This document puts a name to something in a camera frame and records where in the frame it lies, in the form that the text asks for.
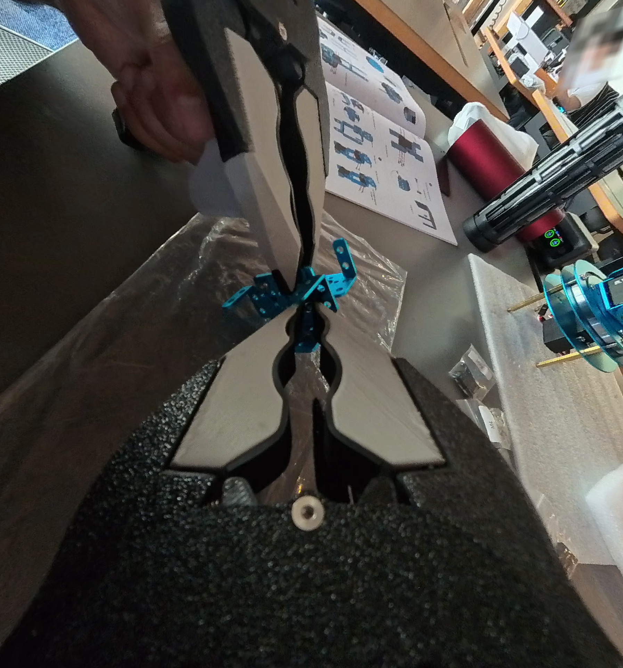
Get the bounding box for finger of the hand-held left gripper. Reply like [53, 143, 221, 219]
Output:
[292, 88, 328, 275]
[224, 27, 314, 287]

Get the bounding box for blue metal bracket assembly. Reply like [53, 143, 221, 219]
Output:
[222, 237, 358, 356]

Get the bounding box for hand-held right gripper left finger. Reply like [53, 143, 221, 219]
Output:
[170, 305, 297, 472]

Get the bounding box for desk with wooden edge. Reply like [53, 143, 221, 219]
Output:
[353, 0, 510, 121]

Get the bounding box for group of small hardware bags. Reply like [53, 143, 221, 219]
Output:
[448, 344, 513, 450]

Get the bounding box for white foam sheet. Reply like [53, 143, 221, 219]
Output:
[468, 253, 623, 668]

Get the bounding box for white cloth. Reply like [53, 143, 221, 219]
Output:
[447, 102, 539, 157]

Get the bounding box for black slotted cylinder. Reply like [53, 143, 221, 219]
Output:
[463, 81, 623, 254]

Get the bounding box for white boxes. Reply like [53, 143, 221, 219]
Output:
[507, 10, 549, 58]

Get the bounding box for wooden shelf desk with equipment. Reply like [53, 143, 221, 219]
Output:
[481, 0, 623, 238]

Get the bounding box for person's left hand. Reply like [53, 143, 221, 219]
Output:
[110, 35, 214, 165]

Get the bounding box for dark red cylinder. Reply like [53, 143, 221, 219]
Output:
[447, 120, 565, 243]

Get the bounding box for person's left forearm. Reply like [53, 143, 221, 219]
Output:
[56, 0, 158, 53]

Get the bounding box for clear plastic bag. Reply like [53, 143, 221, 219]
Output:
[0, 211, 408, 523]

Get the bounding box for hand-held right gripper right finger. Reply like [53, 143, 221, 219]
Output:
[311, 307, 446, 473]

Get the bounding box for open instruction manual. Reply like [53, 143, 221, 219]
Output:
[317, 16, 458, 246]

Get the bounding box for white foam frame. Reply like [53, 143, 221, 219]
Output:
[585, 462, 623, 567]

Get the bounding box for black device with green display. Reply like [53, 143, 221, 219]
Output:
[525, 211, 596, 272]

